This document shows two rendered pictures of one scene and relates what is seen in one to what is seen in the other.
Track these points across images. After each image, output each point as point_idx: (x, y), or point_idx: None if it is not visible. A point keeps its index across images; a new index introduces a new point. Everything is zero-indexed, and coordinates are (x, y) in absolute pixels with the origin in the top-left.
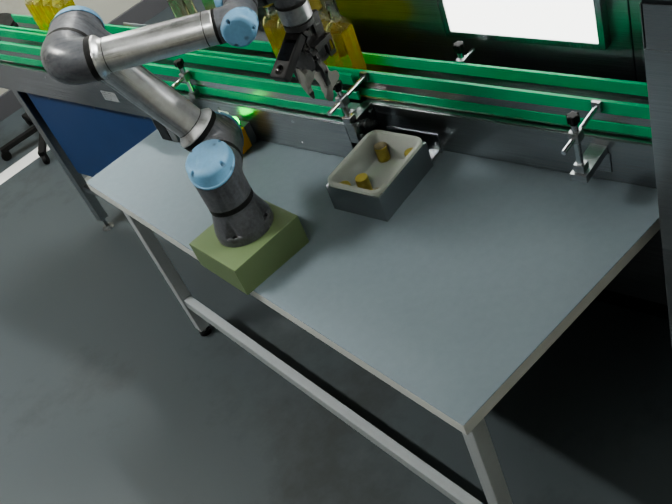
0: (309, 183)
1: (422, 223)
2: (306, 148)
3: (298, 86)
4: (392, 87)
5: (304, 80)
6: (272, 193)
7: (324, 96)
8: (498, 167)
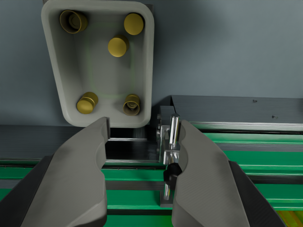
0: (216, 43)
1: (17, 13)
2: (247, 97)
3: (280, 166)
4: (124, 186)
5: (190, 168)
6: (265, 9)
7: (106, 121)
8: (14, 117)
